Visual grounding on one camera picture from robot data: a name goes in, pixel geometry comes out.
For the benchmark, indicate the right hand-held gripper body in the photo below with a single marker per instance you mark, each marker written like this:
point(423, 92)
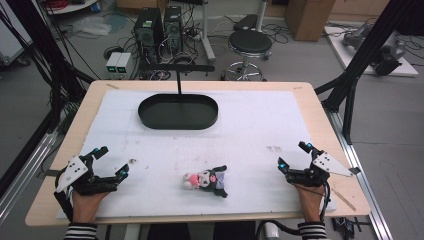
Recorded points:
point(328, 164)

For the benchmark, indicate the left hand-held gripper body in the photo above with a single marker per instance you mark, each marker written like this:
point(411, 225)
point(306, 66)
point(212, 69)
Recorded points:
point(75, 171)

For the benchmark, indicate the black and pink plush toy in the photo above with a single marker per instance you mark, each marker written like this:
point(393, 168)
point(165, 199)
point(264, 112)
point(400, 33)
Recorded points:
point(208, 180)

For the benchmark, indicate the black oval tray with T-bar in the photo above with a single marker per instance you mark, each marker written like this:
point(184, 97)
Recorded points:
point(178, 111)

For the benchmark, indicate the person's left hand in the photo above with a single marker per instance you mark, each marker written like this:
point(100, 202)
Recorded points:
point(85, 208)

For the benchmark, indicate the person's right hand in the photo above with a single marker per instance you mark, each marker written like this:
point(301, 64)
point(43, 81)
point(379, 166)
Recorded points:
point(311, 203)

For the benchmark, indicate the thin wooden stick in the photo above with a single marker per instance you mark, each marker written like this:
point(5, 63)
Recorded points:
point(344, 200)

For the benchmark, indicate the small black parts on floor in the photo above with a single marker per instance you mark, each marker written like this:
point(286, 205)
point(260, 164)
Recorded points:
point(346, 226)

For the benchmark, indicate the white foam mat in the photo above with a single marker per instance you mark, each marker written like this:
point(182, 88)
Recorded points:
point(200, 146)

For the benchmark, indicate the white power supply unit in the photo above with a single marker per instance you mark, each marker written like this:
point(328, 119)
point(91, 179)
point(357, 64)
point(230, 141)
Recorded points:
point(112, 63)
point(124, 64)

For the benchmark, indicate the person's dark trousers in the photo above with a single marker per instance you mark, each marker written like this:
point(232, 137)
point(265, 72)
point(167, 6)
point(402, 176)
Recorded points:
point(200, 231)

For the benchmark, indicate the white floor board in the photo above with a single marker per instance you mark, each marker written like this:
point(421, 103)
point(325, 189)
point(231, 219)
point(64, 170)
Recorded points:
point(340, 50)

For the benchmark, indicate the black round stool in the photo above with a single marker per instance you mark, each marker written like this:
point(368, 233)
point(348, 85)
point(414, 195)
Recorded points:
point(249, 42)

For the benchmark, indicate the grey robot device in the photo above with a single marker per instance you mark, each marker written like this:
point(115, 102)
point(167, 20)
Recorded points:
point(388, 55)

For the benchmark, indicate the clear plastic bag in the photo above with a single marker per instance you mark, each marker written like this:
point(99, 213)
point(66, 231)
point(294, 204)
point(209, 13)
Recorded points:
point(91, 26)

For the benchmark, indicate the large black computer tower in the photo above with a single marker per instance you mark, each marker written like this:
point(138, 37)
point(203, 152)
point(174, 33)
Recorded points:
point(148, 33)

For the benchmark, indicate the brown cardboard box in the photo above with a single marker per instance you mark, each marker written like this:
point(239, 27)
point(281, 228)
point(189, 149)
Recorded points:
point(308, 18)

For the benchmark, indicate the slim black computer tower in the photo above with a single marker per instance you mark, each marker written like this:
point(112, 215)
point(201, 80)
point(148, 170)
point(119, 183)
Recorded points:
point(173, 28)

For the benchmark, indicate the white desk leg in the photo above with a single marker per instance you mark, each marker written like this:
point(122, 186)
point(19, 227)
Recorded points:
point(207, 33)

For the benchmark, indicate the aluminium rail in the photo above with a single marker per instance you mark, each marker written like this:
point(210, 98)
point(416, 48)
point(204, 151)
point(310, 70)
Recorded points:
point(23, 180)
point(363, 186)

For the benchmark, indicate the black metal frame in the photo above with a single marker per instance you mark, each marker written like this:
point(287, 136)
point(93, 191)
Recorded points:
point(366, 50)
point(50, 50)

